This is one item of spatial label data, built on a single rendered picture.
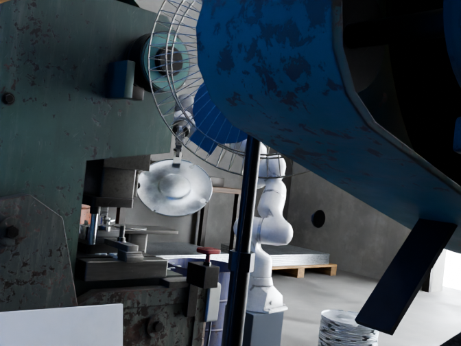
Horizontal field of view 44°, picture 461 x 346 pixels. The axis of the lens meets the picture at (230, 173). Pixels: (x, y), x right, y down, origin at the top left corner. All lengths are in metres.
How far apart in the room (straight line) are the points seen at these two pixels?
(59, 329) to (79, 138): 0.55
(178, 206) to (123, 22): 0.71
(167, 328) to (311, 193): 5.49
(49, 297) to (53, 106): 0.54
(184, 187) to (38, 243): 0.73
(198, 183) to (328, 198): 4.99
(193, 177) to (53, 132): 0.71
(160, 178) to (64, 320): 0.76
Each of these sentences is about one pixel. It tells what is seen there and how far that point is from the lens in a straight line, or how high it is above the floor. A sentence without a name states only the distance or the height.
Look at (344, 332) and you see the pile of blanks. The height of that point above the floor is 0.31.
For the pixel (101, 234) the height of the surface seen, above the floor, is 0.77.
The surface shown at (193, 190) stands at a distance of 2.19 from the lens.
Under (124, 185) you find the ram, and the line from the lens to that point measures 1.97.
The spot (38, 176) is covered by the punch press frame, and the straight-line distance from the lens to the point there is 1.70.
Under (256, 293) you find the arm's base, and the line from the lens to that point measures 2.44.
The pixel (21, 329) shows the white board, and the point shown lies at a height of 0.54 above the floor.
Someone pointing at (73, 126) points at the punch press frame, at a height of 1.10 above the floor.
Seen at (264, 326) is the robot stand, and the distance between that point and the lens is 2.45.
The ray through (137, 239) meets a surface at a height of 0.74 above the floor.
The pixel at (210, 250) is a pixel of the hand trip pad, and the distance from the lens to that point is 1.85.
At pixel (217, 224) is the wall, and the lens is 6.72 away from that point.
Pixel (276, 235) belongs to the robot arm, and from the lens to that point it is 2.39.
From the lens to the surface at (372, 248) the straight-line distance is 6.74.
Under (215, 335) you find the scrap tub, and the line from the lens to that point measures 3.19.
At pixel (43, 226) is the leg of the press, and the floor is 0.82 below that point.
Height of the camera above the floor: 1.02
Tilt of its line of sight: level
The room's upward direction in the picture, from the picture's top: 6 degrees clockwise
